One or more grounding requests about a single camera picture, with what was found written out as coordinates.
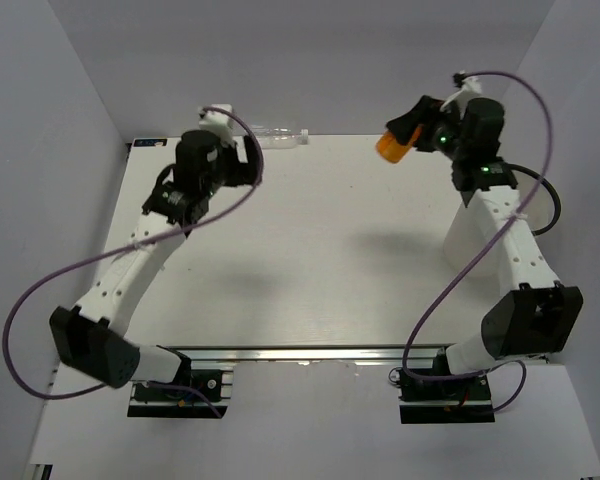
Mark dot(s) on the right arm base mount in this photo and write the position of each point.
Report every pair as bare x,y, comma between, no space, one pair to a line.
466,401

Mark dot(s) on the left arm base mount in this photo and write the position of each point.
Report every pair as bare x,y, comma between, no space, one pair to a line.
204,395

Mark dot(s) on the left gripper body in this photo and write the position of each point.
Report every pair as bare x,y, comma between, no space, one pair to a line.
230,171

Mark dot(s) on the clear bottle at back wall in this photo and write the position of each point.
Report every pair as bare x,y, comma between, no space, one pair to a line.
280,138

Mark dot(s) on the orange juice bottle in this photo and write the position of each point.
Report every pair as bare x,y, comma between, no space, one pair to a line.
391,150

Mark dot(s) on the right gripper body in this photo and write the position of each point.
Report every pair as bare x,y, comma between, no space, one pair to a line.
439,134

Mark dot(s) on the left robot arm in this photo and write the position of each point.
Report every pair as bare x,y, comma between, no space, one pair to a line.
91,337

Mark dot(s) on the black logo sticker left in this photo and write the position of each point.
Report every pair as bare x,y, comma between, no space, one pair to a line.
149,142

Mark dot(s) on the aluminium table rail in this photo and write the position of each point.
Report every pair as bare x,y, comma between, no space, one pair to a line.
370,355

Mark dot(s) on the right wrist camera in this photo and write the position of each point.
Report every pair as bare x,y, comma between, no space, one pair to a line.
468,87

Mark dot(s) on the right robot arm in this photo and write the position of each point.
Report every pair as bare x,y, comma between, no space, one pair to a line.
536,312

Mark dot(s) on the white bin black rim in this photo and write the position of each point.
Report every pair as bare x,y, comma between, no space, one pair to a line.
464,238

